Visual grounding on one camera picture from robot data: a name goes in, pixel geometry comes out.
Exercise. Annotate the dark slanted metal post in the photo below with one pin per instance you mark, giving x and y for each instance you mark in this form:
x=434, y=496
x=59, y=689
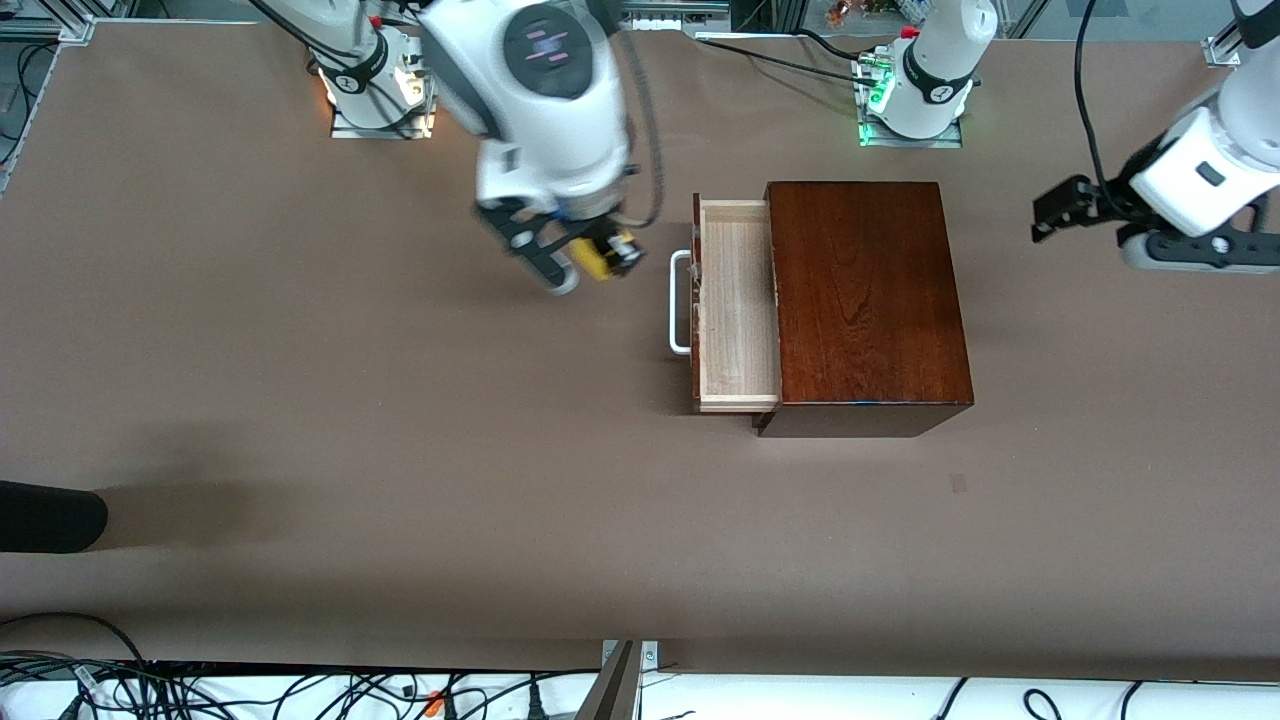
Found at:
x=612, y=695

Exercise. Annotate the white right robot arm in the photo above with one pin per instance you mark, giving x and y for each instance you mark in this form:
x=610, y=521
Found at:
x=580, y=110

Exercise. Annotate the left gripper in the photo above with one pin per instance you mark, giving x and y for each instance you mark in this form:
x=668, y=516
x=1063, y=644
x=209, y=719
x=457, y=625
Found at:
x=1103, y=200

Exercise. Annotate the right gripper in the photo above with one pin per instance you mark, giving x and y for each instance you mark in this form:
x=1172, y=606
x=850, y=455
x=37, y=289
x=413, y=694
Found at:
x=591, y=238

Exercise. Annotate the aluminium frame corner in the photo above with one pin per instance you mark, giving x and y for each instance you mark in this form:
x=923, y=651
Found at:
x=75, y=30
x=1220, y=50

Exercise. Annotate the silver table edge bracket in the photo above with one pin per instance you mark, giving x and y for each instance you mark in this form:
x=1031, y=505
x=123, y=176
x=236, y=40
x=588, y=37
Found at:
x=650, y=655

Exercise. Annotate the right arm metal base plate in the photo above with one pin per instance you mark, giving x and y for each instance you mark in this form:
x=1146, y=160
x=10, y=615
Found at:
x=380, y=132

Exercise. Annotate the yellow cube block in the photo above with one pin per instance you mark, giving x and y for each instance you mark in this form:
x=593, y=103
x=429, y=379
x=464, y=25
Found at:
x=595, y=260

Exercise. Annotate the black ribbed cylinder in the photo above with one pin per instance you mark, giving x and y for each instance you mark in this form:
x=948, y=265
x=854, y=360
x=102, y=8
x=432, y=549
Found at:
x=50, y=517

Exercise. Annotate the white power strip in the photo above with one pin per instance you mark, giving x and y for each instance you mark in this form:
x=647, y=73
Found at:
x=655, y=18

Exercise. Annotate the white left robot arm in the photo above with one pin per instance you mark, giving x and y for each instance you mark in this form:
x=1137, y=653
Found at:
x=945, y=60

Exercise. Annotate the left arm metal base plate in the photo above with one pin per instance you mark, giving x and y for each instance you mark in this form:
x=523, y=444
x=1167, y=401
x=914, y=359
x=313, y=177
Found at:
x=905, y=143

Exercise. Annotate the dark wooden cabinet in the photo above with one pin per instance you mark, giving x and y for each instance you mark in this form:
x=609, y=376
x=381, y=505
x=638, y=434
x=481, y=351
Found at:
x=870, y=300

